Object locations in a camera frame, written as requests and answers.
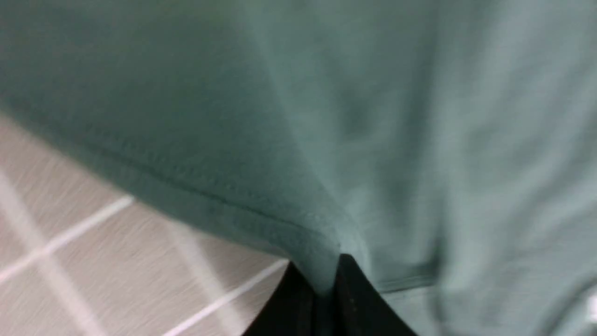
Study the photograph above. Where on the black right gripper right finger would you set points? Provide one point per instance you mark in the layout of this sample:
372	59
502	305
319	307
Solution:
359	310

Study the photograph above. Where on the grey checked tablecloth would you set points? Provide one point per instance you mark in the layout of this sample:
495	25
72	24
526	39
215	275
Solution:
78	258

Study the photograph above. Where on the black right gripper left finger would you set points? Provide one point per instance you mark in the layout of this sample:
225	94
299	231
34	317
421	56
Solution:
294	309

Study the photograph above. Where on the green long-sleeved shirt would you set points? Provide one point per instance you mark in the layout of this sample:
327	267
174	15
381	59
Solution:
449	146

